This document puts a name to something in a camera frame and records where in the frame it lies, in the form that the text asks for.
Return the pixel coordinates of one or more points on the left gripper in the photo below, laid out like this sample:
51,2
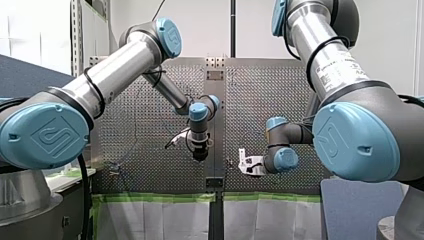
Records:
200,154

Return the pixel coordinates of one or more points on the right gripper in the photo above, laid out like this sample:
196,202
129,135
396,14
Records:
257,172

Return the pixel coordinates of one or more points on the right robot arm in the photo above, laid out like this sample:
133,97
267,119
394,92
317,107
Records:
363,133

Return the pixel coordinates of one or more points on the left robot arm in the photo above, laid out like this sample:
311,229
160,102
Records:
120,71

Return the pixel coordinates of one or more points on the connector holder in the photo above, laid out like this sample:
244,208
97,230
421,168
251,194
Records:
115,169

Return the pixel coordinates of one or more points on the grey board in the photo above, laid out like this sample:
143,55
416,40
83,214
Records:
360,210

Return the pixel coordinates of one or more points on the black pole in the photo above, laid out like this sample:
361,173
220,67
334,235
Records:
233,26

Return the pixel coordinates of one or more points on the perforated metal upright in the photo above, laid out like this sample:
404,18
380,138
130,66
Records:
76,36

